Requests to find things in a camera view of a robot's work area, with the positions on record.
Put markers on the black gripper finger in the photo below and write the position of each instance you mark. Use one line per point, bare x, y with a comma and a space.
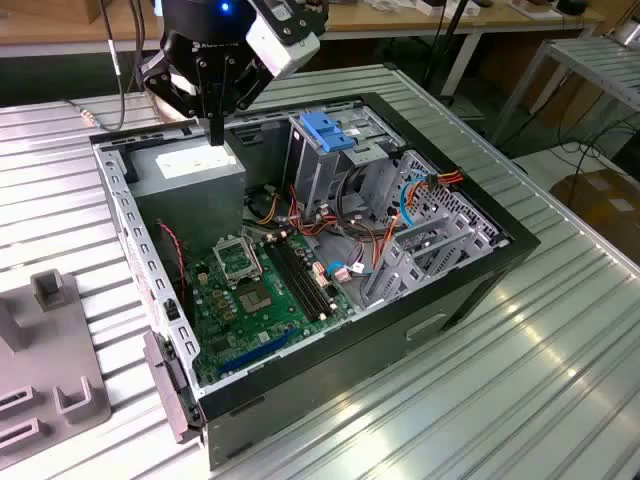
170, 82
252, 82

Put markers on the grey disk bay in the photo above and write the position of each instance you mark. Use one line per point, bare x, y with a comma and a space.
400, 265

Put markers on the blue plastic drive latch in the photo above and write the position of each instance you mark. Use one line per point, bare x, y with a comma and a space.
325, 132

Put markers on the brown cardboard box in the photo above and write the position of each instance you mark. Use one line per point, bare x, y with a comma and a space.
95, 10
600, 210

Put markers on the grey power supply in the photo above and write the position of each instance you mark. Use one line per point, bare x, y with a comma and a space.
190, 210

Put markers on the wooden desk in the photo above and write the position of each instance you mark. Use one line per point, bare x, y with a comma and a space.
50, 30
390, 22

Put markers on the small white box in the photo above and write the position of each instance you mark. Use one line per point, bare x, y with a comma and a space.
430, 7

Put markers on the black tripod stand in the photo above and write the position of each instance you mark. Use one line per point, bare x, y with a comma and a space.
446, 42

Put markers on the black RAM slot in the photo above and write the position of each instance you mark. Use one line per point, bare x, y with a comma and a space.
310, 280
289, 280
304, 280
295, 280

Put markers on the CPU socket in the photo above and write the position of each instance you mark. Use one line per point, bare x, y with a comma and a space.
255, 299

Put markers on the green motherboard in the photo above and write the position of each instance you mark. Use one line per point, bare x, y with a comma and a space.
280, 325

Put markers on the blue expansion slot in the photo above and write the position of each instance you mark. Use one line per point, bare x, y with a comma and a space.
255, 351

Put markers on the grey parts rack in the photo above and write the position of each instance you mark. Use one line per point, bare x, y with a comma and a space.
50, 350

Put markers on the black PC case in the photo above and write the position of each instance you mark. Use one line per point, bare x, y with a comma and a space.
350, 360

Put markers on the grey plastic case latch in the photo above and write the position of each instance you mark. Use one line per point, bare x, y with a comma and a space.
167, 380

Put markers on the black desk device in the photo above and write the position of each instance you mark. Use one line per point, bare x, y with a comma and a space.
572, 6

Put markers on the silver metal cylinder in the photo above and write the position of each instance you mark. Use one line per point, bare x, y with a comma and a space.
627, 34

